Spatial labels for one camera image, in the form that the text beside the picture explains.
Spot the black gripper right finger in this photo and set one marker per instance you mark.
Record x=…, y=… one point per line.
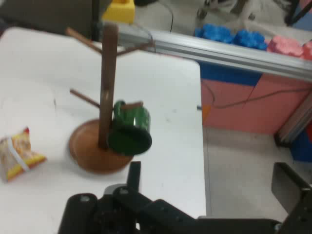
x=295, y=195

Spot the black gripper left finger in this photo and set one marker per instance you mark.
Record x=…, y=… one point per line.
x=117, y=214

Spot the green enamel mug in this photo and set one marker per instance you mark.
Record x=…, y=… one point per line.
x=136, y=122

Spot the yellow plastic block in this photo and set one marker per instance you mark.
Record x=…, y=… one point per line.
x=119, y=12

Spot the pink foam floor mat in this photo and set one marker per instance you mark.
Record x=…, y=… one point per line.
x=243, y=114

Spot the blue foam floor mat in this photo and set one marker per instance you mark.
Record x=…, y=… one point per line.
x=226, y=75

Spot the pink foam block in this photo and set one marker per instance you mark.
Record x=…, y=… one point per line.
x=307, y=52
x=285, y=46

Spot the brown wooden mug tree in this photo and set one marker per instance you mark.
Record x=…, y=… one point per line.
x=107, y=73

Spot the aluminium frame rail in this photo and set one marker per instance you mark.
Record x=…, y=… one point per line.
x=219, y=53

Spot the aluminium frame post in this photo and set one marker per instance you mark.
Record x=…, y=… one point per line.
x=292, y=122

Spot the grey office chair base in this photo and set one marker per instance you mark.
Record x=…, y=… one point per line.
x=219, y=12

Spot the dark grey chair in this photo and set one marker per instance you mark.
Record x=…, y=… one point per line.
x=48, y=14

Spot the blue foam block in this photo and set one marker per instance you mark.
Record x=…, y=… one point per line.
x=214, y=33
x=251, y=40

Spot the yellow snack packet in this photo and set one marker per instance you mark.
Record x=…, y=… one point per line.
x=17, y=156

